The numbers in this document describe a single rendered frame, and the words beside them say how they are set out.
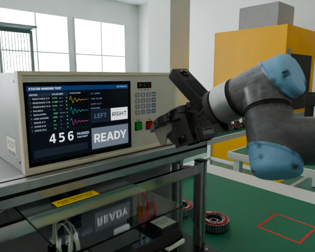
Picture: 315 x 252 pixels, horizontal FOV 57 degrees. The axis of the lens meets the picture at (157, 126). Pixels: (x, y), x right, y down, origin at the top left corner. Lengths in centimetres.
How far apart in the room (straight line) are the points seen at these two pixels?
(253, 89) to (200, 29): 679
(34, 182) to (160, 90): 40
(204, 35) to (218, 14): 55
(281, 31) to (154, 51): 190
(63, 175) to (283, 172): 42
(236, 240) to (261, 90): 72
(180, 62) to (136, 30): 434
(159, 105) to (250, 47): 358
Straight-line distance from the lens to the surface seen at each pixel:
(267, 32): 423
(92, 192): 65
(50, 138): 64
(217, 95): 54
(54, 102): 63
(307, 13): 608
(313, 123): 48
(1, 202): 61
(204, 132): 58
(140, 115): 76
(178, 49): 470
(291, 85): 48
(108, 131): 71
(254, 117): 47
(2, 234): 63
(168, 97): 83
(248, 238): 114
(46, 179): 62
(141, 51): 875
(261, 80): 49
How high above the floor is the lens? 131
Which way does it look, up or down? 10 degrees down
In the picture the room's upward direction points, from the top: straight up
